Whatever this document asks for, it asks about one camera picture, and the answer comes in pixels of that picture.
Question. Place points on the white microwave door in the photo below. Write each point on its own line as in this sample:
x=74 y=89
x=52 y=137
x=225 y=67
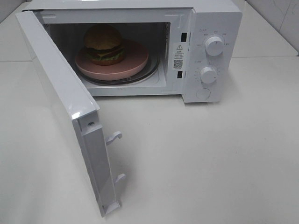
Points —
x=74 y=108

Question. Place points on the burger with lettuce and cheese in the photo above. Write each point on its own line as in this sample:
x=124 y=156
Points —
x=104 y=45

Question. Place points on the white microwave knob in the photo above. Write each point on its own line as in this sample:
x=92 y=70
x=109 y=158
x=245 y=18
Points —
x=208 y=75
x=214 y=45

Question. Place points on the round white door button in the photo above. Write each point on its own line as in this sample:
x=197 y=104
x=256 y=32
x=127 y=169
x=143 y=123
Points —
x=203 y=94

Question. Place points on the glass microwave turntable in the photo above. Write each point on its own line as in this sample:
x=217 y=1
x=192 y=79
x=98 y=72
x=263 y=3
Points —
x=149 y=69

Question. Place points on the pink round plate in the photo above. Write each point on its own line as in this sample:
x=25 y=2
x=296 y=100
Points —
x=136 y=57

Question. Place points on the white microwave oven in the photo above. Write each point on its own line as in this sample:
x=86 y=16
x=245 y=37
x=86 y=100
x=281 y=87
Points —
x=173 y=30

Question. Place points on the upper white microwave knob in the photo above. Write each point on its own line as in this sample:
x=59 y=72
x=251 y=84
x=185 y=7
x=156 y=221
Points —
x=214 y=45

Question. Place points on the lower white microwave knob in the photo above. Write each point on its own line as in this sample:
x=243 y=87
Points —
x=208 y=75

